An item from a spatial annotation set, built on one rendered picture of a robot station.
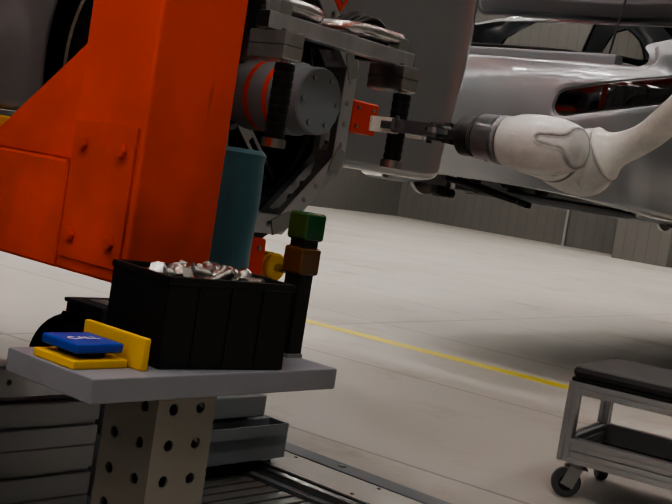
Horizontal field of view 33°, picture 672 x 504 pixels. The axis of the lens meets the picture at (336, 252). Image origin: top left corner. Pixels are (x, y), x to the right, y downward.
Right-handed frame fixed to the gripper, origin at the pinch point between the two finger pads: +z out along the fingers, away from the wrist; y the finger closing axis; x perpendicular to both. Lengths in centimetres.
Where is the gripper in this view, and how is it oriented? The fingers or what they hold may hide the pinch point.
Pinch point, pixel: (394, 127)
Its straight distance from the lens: 225.7
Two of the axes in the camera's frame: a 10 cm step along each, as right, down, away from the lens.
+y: 6.4, 0.5, 7.6
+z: -7.5, -1.6, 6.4
